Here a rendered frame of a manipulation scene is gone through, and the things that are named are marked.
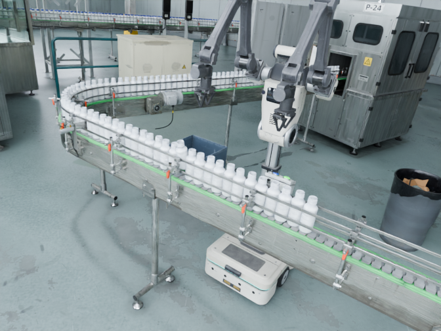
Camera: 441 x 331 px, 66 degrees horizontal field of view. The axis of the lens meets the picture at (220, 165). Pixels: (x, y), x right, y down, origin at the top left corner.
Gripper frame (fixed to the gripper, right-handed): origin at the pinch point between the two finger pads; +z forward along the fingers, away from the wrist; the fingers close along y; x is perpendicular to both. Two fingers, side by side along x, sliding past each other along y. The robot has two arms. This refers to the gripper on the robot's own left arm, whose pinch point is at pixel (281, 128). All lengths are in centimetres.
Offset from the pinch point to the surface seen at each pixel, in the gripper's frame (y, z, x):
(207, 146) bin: 42, 46, 73
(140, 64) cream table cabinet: 231, 56, 359
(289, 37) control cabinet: 615, 17, 294
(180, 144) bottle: -21, 17, 44
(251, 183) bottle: -17.4, 23.4, 2.2
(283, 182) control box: -2.5, 24.7, -7.3
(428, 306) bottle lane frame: -19, 41, -77
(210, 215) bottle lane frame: -22, 48, 20
